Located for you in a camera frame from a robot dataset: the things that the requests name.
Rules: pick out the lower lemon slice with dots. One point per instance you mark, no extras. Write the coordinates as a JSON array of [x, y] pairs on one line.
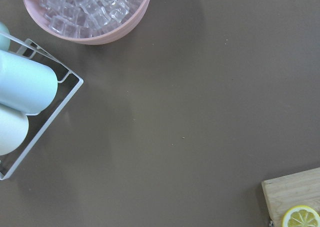
[[301, 216]]

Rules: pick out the white wire cup rack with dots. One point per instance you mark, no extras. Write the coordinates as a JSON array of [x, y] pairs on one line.
[[68, 84]]

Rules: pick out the white cup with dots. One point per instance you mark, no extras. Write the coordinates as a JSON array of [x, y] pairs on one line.
[[14, 126]]

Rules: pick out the light blue cup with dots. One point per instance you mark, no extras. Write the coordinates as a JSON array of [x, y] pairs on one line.
[[26, 85]]

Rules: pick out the pink ice bowl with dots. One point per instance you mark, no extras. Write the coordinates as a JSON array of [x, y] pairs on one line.
[[88, 22]]

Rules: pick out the wooden cutting board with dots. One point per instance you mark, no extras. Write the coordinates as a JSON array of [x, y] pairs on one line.
[[297, 189]]

